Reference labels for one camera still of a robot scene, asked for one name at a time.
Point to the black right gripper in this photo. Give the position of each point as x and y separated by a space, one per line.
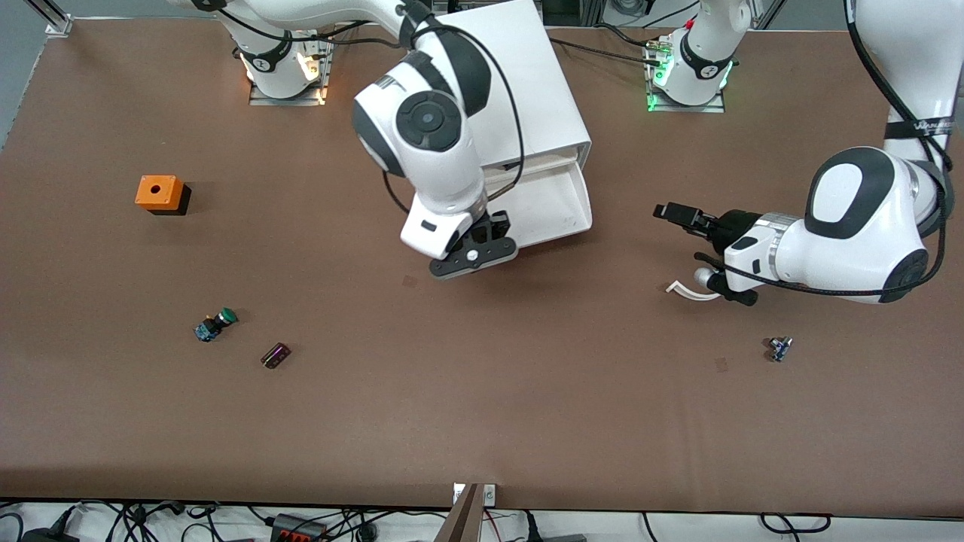
500 223

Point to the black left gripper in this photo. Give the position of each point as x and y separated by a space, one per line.
732 225

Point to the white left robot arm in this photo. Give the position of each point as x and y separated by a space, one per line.
851 226

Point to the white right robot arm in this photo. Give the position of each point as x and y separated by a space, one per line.
437 165

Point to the white drawer cabinet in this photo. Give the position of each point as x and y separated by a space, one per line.
535 90

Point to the green push button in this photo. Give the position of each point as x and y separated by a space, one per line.
215 325

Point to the white curved plastic arc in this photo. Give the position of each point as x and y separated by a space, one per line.
685 292

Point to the small blue electronic component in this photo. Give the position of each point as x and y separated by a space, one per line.
779 348

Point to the purple black small block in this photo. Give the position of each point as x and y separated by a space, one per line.
276 356

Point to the black floor plug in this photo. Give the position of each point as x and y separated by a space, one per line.
553 537

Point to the orange box with hole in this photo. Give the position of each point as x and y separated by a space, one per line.
154 194

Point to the black red power strip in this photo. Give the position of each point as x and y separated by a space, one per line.
297 531

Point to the aluminium corner profile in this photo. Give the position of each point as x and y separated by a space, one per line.
56 24

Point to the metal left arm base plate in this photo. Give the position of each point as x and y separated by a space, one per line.
689 108

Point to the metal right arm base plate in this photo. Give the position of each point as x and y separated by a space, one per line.
286 101

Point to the brown camera post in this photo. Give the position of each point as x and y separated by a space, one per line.
461 519

